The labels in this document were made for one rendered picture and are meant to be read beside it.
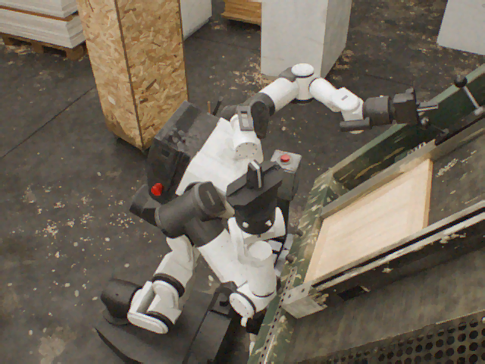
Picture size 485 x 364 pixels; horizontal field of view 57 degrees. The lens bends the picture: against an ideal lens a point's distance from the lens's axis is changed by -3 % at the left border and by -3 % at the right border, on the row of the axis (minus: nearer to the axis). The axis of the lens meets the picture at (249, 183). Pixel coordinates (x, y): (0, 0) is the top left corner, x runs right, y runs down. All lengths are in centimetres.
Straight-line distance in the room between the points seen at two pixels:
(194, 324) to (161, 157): 119
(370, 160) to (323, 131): 187
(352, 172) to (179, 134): 84
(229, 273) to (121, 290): 112
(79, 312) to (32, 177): 126
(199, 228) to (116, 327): 130
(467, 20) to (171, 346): 422
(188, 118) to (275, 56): 282
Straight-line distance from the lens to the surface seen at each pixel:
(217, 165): 127
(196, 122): 136
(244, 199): 85
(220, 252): 119
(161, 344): 230
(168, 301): 193
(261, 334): 153
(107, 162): 351
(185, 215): 117
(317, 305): 141
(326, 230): 168
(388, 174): 157
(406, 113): 147
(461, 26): 525
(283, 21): 397
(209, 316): 232
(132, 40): 299
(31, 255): 305
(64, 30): 482
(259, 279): 113
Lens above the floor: 218
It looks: 43 degrees down
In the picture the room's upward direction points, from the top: straight up
